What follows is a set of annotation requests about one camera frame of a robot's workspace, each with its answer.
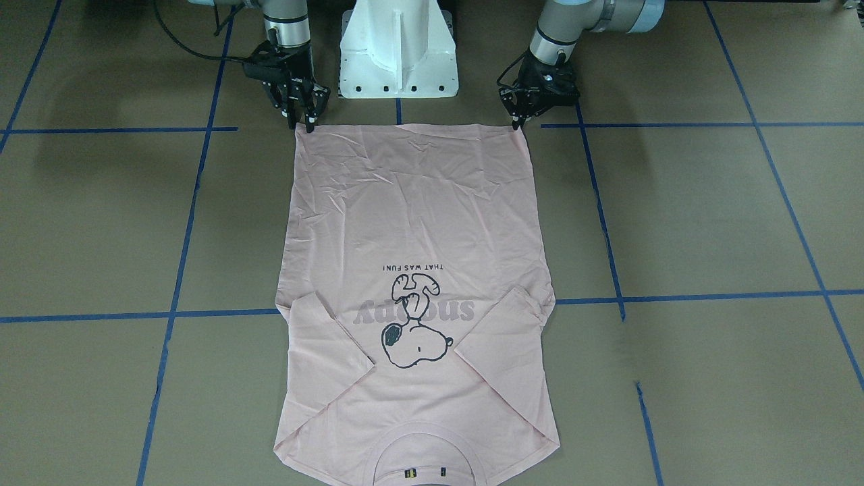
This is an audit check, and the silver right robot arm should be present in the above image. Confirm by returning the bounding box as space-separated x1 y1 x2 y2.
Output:
200 1 331 133

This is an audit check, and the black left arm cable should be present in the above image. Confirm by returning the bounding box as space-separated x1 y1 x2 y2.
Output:
498 53 534 85

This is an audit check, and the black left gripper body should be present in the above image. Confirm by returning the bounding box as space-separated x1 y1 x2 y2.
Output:
506 53 580 109

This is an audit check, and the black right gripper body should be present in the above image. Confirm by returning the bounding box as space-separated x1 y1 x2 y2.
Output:
243 41 315 109

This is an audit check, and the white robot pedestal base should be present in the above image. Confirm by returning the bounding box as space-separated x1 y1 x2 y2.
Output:
337 1 460 99

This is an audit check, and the black braided cable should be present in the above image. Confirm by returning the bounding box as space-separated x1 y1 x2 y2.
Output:
153 0 271 68

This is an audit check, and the pink Snoopy t-shirt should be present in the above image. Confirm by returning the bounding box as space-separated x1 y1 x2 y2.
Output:
273 124 560 485

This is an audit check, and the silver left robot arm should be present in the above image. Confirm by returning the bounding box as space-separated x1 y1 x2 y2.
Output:
496 1 666 130

